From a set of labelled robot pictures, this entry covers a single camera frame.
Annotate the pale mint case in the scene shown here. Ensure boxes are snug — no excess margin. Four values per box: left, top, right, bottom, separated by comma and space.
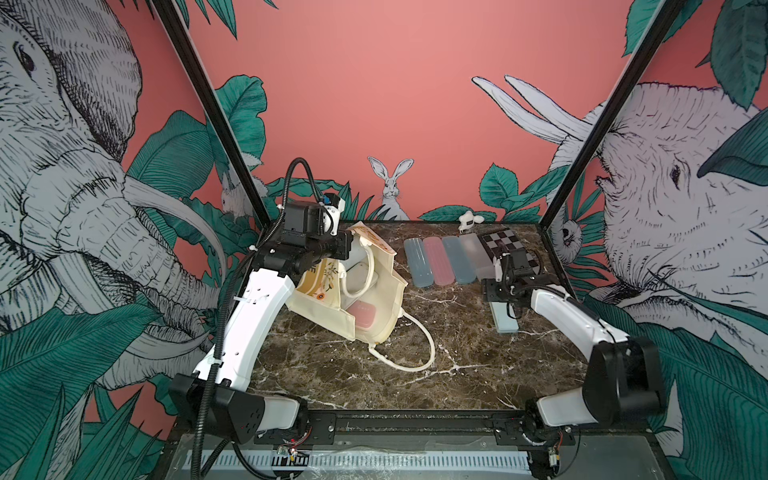
490, 302, 519, 334

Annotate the pink pencil case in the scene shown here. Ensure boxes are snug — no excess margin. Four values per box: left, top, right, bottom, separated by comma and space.
347, 300, 377, 330
423, 237, 455, 286

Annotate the cream floral canvas tote bag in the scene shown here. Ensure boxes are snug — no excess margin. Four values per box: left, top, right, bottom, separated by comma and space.
287, 222, 436, 373

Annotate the translucent white pencil case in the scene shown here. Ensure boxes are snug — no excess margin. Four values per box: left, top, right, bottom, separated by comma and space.
459, 233, 495, 280

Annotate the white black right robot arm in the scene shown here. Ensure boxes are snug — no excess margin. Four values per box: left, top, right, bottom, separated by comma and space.
484, 248, 667, 432

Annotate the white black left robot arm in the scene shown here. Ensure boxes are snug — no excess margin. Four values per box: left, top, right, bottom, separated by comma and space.
169, 230, 353, 447

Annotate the light teal case in bag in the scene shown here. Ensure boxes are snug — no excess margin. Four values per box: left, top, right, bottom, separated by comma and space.
404, 238, 434, 288

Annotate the black white chessboard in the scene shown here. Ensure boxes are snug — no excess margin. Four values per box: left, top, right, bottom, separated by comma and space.
479, 229, 541, 274

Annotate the small white toy figure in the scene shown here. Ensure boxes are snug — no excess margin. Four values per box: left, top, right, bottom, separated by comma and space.
459, 210, 485, 234

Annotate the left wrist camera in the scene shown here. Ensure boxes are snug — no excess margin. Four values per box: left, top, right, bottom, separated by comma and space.
283, 193, 346, 236

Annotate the black corrugated left cable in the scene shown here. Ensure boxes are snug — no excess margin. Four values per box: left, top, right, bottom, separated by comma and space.
190, 157, 325, 480

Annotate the black front mounting rail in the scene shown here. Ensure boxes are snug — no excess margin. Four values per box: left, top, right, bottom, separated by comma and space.
170, 409, 652, 448

